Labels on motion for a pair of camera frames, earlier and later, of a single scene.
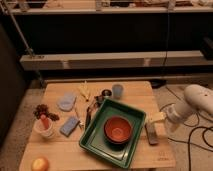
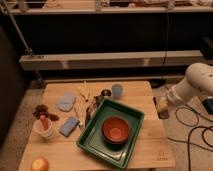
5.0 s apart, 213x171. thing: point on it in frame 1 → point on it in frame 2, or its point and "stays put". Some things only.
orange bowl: x=117 y=129 stays put
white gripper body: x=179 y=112 → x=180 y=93
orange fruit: x=40 y=164 stays put
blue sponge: x=69 y=126 stays put
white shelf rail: x=117 y=60 stays put
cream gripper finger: x=159 y=116 → x=163 y=102
